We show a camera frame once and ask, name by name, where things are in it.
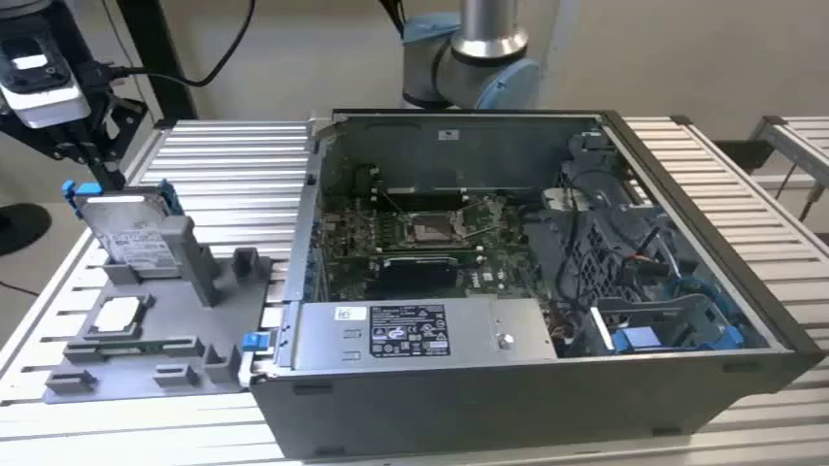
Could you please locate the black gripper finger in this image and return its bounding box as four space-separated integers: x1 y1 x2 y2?
82 116 128 191
0 114 89 166

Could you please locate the hard disk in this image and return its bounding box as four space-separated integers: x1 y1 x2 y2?
61 179 189 281

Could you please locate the blue empty disk carrier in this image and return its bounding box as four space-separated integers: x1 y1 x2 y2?
611 325 743 353

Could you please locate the grey metal disk bay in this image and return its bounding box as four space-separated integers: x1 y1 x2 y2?
586 289 746 356

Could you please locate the black round stand base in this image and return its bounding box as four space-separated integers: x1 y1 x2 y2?
0 202 53 257

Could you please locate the silver CPU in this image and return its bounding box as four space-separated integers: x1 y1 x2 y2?
89 296 148 334

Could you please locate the grey parts rack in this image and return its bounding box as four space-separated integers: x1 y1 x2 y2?
41 213 285 404

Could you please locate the green RAM stick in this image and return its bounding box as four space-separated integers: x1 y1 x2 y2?
66 339 196 354

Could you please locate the thin metal locking lever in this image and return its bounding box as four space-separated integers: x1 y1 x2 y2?
379 187 411 216

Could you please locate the CPU socket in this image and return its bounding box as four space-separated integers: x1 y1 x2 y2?
400 211 471 244

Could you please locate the black expansion card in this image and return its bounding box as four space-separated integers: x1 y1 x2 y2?
373 256 460 297

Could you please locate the metal socket cover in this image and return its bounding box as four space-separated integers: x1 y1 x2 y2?
452 201 503 233

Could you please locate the silver power supply unit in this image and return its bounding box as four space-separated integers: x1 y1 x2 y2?
289 298 559 368

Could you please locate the green motherboard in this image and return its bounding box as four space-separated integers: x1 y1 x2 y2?
316 191 551 302

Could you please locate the dark grey PC case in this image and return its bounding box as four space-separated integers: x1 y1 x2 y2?
248 107 829 460

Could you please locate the metal slat side table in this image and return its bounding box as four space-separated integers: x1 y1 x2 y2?
750 115 829 190

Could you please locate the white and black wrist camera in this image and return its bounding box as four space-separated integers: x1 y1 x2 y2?
0 31 93 130

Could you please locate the black frame post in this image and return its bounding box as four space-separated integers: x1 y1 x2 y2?
112 0 198 122

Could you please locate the black camera cable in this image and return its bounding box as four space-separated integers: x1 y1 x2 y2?
89 0 253 88

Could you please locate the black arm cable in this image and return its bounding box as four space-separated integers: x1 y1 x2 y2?
377 0 411 30

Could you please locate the black wire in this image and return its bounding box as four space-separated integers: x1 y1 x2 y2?
553 162 648 312

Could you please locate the blue wire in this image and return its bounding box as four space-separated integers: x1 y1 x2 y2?
666 274 726 321

